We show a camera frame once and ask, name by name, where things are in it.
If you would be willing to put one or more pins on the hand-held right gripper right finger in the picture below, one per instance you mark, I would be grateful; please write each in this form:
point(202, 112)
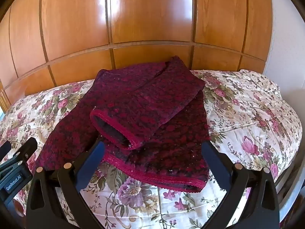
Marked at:
point(214, 162)

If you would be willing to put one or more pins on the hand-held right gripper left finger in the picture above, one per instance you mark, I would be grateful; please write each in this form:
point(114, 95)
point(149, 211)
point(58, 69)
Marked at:
point(91, 162)

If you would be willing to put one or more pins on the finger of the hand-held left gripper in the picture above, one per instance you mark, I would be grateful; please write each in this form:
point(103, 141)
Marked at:
point(4, 149)
point(27, 149)

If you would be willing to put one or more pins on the burgundy patterned knit sweater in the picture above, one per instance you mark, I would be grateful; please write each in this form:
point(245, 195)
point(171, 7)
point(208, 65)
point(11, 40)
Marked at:
point(147, 100)

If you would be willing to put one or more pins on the floral bedspread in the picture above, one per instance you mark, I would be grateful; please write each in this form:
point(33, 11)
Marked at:
point(250, 114)

